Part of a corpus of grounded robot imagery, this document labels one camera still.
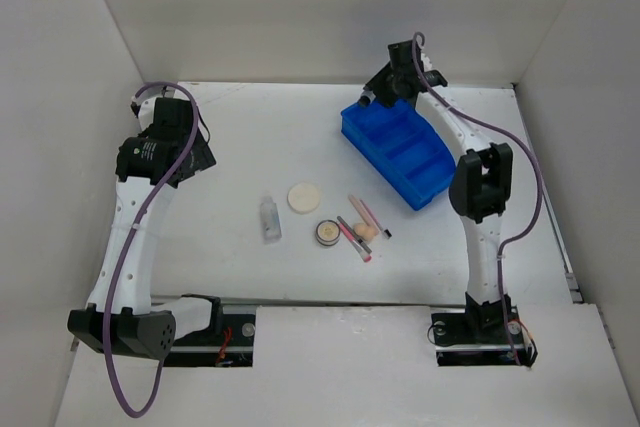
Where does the round white powder puff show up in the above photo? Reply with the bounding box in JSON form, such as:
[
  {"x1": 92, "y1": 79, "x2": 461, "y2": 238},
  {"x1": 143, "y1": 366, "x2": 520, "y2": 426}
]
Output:
[{"x1": 287, "y1": 182, "x2": 321, "y2": 215}]

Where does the clear plastic bottle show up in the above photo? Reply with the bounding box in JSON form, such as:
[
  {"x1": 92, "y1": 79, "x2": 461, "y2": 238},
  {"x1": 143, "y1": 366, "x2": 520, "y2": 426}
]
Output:
[{"x1": 259, "y1": 196, "x2": 282, "y2": 243}]

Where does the beige makeup sponge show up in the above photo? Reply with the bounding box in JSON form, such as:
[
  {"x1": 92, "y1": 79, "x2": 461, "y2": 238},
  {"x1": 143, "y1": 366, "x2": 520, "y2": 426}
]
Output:
[{"x1": 353, "y1": 223, "x2": 378, "y2": 242}]

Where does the small white black-capped bottle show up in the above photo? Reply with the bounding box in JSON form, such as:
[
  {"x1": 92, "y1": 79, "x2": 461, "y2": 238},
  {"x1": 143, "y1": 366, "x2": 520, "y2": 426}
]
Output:
[{"x1": 357, "y1": 94, "x2": 371, "y2": 108}]

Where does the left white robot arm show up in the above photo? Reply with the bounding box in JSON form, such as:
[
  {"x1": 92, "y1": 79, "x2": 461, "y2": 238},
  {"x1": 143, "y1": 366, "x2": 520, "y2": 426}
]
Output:
[{"x1": 67, "y1": 97, "x2": 224, "y2": 361}]

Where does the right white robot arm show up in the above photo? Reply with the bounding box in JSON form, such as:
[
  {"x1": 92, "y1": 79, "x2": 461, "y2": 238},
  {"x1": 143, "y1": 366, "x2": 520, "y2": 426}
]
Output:
[{"x1": 359, "y1": 40, "x2": 513, "y2": 344}]

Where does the pink thick makeup stick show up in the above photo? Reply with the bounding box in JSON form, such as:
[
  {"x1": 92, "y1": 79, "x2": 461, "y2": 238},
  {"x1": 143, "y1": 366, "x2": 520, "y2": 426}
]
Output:
[{"x1": 348, "y1": 194, "x2": 378, "y2": 231}]

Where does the blue plastic organizer bin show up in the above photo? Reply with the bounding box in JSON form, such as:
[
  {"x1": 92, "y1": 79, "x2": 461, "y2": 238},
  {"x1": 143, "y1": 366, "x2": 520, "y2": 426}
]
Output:
[{"x1": 341, "y1": 100, "x2": 455, "y2": 211}]

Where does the thin pink mascara brush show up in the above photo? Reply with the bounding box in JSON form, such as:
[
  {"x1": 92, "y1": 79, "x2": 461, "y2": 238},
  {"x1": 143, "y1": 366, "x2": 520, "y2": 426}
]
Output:
[{"x1": 360, "y1": 200, "x2": 392, "y2": 239}]

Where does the round compact powder jar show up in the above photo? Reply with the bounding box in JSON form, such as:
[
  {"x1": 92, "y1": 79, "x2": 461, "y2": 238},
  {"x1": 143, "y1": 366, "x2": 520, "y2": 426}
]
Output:
[{"x1": 315, "y1": 219, "x2": 341, "y2": 247}]

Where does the grey pink lip pencil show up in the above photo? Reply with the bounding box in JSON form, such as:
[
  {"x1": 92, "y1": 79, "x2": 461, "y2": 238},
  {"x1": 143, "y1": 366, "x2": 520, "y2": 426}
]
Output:
[{"x1": 337, "y1": 216, "x2": 372, "y2": 262}]

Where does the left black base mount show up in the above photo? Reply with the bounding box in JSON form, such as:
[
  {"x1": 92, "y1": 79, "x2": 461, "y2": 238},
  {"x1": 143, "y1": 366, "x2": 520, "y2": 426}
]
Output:
[{"x1": 164, "y1": 303, "x2": 258, "y2": 368}]

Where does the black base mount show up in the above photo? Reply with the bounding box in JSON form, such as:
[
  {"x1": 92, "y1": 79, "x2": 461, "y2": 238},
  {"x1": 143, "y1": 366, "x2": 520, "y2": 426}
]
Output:
[
  {"x1": 164, "y1": 303, "x2": 258, "y2": 368},
  {"x1": 427, "y1": 308, "x2": 538, "y2": 368}
]

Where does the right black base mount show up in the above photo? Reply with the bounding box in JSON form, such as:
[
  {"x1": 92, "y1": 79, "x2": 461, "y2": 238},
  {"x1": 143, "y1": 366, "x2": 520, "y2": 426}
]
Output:
[{"x1": 427, "y1": 308, "x2": 538, "y2": 368}]

